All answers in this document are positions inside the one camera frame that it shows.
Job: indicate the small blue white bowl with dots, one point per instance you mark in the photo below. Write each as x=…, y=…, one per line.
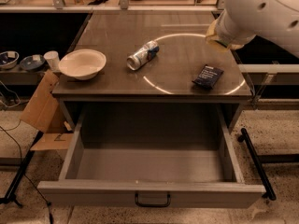
x=8, y=59

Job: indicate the black bar stand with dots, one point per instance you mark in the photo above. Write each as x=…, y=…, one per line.
x=269, y=192

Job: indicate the black tripod stand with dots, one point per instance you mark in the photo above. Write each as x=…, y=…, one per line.
x=20, y=164

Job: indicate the black drawer handle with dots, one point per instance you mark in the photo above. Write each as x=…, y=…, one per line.
x=150, y=200

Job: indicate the dark blue snack packet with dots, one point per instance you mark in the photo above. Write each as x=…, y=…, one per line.
x=208, y=77

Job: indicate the crushed silver soda can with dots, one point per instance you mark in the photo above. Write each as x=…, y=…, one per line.
x=143, y=55

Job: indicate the grey cabinet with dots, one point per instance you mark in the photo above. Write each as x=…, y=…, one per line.
x=167, y=77

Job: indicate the white paper cup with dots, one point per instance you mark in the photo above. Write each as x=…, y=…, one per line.
x=52, y=58

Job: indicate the green and yellow sponge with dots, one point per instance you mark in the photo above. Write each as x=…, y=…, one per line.
x=218, y=46

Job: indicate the brown cardboard box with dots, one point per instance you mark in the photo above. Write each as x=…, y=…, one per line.
x=44, y=113

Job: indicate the blue patterned bowl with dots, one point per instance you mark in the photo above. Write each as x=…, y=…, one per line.
x=32, y=63

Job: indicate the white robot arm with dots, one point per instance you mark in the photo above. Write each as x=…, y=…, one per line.
x=241, y=20

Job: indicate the grey open top drawer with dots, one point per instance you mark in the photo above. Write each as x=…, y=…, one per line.
x=183, y=149

